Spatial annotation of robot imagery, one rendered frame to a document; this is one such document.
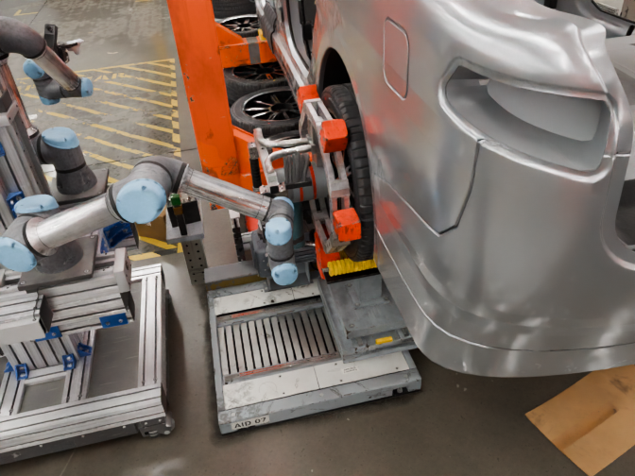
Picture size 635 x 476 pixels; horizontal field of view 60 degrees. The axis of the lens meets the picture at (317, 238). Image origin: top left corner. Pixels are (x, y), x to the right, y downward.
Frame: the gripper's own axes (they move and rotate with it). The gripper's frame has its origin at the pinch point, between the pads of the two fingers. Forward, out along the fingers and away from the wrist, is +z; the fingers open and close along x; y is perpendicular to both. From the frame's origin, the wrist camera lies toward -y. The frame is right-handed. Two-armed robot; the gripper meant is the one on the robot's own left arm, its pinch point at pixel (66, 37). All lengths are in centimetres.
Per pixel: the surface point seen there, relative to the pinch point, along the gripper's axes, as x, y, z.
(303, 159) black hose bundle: 108, 6, -83
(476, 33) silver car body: 136, -55, -147
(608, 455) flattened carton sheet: 227, 93, -127
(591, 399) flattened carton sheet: 230, 93, -103
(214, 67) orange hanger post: 70, -3, -30
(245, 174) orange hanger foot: 82, 45, -29
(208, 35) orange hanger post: 68, -16, -31
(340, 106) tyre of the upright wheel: 119, -9, -71
